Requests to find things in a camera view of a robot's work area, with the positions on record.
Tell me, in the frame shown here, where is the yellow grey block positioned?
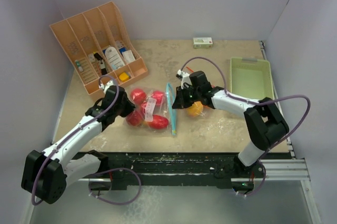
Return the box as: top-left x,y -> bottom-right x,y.
118,72 -> 131,82

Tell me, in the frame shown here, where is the red yellow fake apple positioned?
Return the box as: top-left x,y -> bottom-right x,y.
125,110 -> 144,126

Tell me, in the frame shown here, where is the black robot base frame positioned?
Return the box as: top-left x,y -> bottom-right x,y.
86,152 -> 265,190

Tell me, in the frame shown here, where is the white blue card pack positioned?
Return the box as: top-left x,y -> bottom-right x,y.
104,46 -> 125,70

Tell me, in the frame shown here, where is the fake yellow orange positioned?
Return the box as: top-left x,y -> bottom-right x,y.
186,101 -> 203,117

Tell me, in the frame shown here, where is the green perforated basket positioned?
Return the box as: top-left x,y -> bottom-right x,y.
227,57 -> 274,100

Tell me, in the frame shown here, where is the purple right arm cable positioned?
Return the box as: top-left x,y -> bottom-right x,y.
181,56 -> 311,198

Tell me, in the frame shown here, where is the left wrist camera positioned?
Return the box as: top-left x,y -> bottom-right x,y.
98,80 -> 116,94

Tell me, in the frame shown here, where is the clear bag blue zipper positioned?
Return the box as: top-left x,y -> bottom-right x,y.
124,83 -> 177,137

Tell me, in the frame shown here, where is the small green white box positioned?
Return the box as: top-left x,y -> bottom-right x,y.
193,37 -> 213,48

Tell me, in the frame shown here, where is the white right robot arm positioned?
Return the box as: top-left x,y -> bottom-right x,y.
172,70 -> 289,177

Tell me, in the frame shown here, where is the clear bag red zipper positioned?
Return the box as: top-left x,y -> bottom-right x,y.
185,101 -> 211,118

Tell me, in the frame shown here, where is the red fake pepper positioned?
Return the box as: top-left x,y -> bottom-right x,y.
147,115 -> 169,130

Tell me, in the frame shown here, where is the pink desk organizer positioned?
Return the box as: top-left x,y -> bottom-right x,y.
50,2 -> 148,101

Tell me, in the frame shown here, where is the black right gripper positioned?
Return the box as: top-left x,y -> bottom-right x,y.
172,85 -> 201,110

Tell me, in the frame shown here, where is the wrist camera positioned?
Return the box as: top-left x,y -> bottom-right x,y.
98,80 -> 116,94
176,70 -> 191,86

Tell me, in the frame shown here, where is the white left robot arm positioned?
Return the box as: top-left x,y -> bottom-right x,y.
21,85 -> 135,206

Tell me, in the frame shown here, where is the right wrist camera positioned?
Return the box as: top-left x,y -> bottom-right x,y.
176,70 -> 191,86

